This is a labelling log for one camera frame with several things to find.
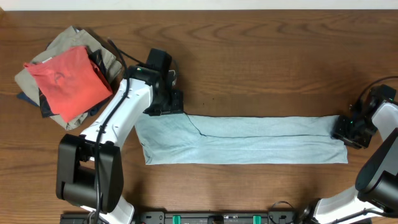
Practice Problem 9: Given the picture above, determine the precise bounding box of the red folded t-shirt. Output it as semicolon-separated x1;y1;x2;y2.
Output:
24;45;113;122

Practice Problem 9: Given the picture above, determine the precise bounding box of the light blue t-shirt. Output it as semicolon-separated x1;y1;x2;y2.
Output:
135;114;348;165

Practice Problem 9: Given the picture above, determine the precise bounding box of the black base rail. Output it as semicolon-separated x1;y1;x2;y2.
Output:
60;210;308;224

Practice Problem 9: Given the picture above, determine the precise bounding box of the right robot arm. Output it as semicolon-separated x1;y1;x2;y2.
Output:
302;102;397;224

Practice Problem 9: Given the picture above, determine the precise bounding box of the dark navy folded garment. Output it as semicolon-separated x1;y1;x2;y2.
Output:
15;45;109;117

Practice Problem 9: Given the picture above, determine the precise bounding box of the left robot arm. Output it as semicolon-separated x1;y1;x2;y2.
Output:
56;66;183;223

